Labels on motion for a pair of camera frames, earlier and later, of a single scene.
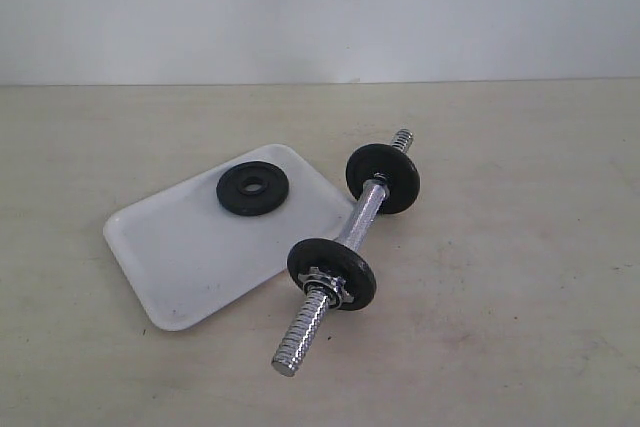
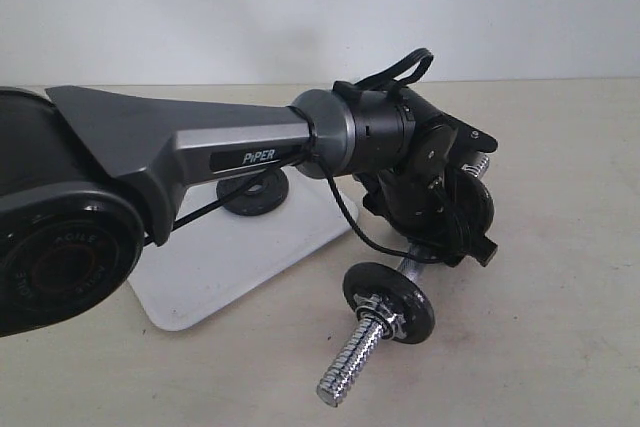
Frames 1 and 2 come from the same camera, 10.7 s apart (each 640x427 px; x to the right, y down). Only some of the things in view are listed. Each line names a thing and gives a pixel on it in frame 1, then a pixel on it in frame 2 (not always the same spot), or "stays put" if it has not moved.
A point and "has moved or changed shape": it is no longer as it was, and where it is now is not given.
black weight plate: (234, 198) stays put
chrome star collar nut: (331, 286) -> (379, 310)
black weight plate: (399, 171) has moved or changed shape
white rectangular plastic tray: (191, 258) stays put
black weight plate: (339, 260) -> (404, 293)
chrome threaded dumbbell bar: (296, 338) -> (368, 337)
